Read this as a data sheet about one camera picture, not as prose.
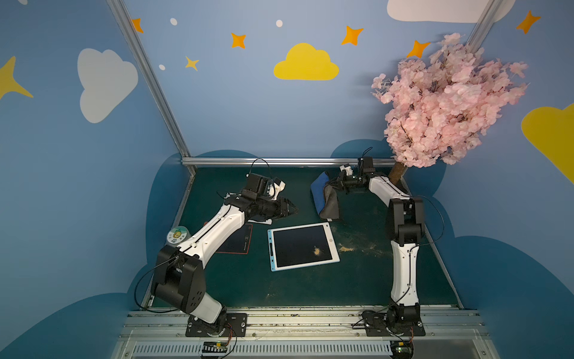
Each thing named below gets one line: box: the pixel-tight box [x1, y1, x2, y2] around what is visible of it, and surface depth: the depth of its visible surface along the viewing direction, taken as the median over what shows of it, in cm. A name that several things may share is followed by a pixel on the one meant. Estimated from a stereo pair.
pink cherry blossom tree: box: [370, 32, 529, 186], surface depth 74 cm
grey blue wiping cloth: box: [310, 171, 340, 220], surface depth 106 cm
